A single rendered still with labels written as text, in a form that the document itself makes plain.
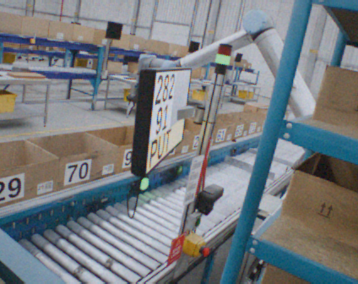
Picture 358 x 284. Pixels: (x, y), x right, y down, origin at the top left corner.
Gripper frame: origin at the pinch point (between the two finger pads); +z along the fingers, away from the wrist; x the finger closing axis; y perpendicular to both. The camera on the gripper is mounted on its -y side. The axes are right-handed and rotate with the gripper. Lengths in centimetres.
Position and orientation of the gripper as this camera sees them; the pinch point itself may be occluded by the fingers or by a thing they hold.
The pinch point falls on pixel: (134, 117)
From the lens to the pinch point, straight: 198.8
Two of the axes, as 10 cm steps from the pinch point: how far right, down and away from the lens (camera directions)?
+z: -1.9, 9.5, 2.6
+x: -8.2, -3.0, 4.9
